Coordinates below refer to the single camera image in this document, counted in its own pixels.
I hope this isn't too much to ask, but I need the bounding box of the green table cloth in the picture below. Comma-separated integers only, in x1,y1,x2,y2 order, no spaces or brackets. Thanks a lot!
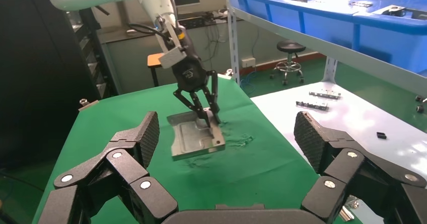
31,77,363,224

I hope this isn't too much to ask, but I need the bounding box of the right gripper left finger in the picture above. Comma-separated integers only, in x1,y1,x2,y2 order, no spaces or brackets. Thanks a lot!
33,110,179,224

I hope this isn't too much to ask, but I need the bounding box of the black caster wheel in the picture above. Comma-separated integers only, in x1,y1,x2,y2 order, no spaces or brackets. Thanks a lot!
414,95,427,114

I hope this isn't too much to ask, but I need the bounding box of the small wooden top stool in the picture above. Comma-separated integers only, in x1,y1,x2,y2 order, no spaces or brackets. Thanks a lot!
147,52,168,88

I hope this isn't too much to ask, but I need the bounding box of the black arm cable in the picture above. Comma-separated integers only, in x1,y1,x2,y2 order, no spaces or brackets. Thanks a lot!
127,22,175,47

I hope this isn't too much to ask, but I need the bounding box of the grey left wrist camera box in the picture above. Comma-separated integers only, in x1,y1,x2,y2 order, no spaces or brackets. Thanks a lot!
158,45,188,69

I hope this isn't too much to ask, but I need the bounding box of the black round swivel stool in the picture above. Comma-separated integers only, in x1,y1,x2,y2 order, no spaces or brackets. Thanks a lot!
269,40,307,87

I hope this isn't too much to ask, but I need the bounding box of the blue floor cable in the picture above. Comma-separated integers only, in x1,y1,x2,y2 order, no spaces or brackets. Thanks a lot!
240,70,258,95

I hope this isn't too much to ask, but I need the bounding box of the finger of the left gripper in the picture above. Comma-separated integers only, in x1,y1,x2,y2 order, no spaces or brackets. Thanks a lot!
173,88,212,129
201,70,223,125

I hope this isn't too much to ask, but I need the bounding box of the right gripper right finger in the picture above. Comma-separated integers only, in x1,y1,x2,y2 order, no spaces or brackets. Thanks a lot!
293,111,427,224

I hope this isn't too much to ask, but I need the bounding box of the small toothed metal strip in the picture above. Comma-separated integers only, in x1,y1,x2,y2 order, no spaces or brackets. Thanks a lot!
295,101,330,112
308,90,342,100

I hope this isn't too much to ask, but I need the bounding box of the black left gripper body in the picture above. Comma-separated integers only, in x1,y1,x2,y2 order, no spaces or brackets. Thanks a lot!
172,56,209,94

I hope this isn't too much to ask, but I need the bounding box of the stamped metal bracket plate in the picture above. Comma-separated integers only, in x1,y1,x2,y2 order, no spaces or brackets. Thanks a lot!
373,5,427,20

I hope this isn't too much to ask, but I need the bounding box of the white wall socket box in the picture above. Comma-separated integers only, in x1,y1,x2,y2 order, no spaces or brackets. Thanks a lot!
241,57,257,69

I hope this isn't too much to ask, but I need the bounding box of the black storage cabinet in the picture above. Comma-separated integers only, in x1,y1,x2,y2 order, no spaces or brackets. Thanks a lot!
0,0,118,172

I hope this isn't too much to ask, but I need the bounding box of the white slotted shelf post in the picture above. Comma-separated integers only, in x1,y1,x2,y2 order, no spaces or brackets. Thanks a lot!
321,56,338,84
226,0,242,85

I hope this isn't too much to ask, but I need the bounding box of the blue plastic bin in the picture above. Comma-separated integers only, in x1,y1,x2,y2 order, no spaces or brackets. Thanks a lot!
230,0,427,78

